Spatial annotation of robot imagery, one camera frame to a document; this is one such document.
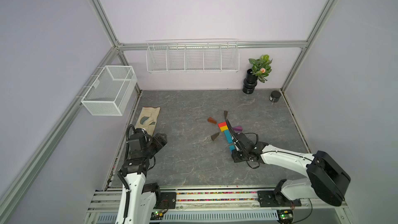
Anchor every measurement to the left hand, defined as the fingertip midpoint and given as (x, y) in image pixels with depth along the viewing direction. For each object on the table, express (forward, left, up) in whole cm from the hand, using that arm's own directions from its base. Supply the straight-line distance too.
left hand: (163, 139), depth 79 cm
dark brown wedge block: (+7, -28, -15) cm, 32 cm away
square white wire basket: (+25, +29, +11) cm, 40 cm away
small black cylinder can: (+34, -76, -10) cm, 84 cm away
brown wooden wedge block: (+23, -38, -13) cm, 46 cm away
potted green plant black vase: (+36, -59, +13) cm, 71 cm away
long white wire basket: (+51, -18, +16) cm, 56 cm away
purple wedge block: (+11, -45, -13) cm, 48 cm away
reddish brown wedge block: (+18, -28, -13) cm, 36 cm away
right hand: (-5, -38, -13) cm, 41 cm away
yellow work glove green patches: (+22, +15, -13) cm, 30 cm away
